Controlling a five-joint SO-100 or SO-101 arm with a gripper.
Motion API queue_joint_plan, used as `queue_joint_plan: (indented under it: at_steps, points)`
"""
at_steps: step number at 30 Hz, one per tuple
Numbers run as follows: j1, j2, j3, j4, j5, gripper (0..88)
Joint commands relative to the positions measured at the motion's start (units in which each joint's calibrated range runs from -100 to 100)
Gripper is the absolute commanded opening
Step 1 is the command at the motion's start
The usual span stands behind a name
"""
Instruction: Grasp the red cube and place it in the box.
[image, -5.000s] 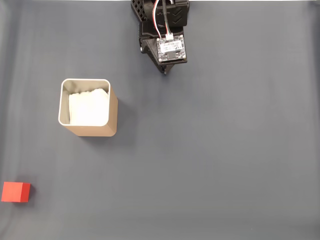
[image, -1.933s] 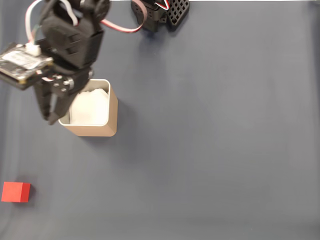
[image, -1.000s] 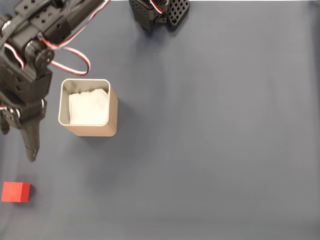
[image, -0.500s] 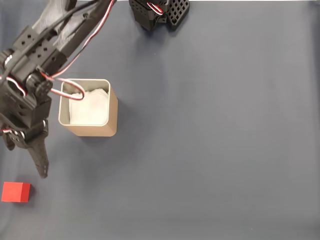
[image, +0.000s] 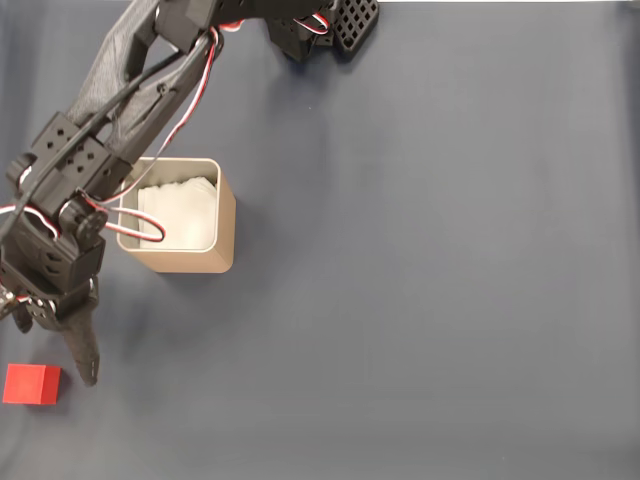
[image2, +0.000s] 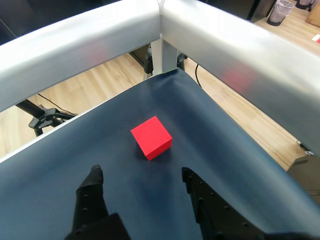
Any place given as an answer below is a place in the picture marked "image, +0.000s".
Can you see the red cube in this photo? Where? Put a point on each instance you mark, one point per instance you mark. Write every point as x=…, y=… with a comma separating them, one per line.
x=27, y=384

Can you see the beige metal box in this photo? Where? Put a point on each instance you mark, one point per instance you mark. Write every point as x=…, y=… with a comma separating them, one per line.
x=210, y=262

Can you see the white tissue paper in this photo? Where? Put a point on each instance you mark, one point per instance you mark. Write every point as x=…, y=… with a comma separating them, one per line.
x=190, y=215

